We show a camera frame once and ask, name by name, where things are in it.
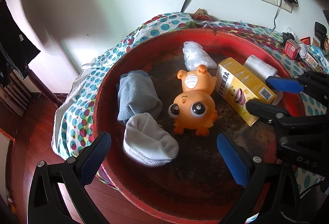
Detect grey blue sock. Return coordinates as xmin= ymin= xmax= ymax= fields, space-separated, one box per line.
xmin=117 ymin=70 xmax=162 ymax=125

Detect black hanging clothes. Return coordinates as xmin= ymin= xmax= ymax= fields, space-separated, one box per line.
xmin=0 ymin=0 xmax=40 ymax=87

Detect black power cable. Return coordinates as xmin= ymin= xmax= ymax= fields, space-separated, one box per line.
xmin=272 ymin=2 xmax=283 ymax=31

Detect red round basin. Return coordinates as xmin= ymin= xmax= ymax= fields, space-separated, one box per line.
xmin=93 ymin=28 xmax=292 ymax=223

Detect colourful dotted bed sheet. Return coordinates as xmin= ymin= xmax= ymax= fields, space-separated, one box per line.
xmin=51 ymin=12 xmax=329 ymax=194

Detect white grey sock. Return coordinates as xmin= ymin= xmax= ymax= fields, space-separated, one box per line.
xmin=123 ymin=113 xmax=179 ymax=168

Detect small red candy wrapper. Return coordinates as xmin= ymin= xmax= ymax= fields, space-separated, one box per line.
xmin=192 ymin=8 xmax=213 ymax=21

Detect black plastic bag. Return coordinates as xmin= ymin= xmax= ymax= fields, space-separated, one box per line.
xmin=281 ymin=32 xmax=295 ymax=47

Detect white plastic bag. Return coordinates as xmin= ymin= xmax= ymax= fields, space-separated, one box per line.
xmin=182 ymin=41 xmax=218 ymax=71

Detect yellow rectangular box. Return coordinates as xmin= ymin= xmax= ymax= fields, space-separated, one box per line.
xmin=215 ymin=57 xmax=276 ymax=126

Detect red snack wrapper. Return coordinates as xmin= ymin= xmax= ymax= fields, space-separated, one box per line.
xmin=300 ymin=37 xmax=311 ymax=45

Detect small red cube box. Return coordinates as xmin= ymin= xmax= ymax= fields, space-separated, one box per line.
xmin=283 ymin=39 xmax=300 ymax=60

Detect orange rubber frog toy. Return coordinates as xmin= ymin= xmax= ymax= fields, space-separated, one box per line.
xmin=168 ymin=65 xmax=218 ymax=137

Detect white sock in basin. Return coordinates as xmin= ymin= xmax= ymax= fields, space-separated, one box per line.
xmin=242 ymin=54 xmax=284 ymax=107

